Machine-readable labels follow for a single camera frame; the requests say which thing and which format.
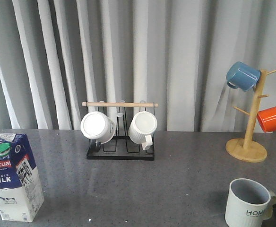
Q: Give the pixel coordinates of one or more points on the wooden mug tree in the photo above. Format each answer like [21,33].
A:
[246,149]

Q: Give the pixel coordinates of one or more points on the grey curtain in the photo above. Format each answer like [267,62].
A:
[56,54]

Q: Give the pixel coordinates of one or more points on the blue white milk carton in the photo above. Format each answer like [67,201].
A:
[21,194]

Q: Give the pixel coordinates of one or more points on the grey HOME mug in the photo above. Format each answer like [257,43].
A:
[248,203]

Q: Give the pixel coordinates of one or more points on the ribbed white mug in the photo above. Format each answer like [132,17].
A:
[142,128]

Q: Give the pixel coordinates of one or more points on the smooth white mug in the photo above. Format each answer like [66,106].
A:
[97,126]

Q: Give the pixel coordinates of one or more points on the blue mug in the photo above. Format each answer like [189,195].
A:
[242,76]

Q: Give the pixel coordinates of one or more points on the black wire mug rack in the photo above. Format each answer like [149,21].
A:
[120,147]

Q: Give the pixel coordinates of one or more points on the orange mug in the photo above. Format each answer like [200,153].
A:
[267,119]

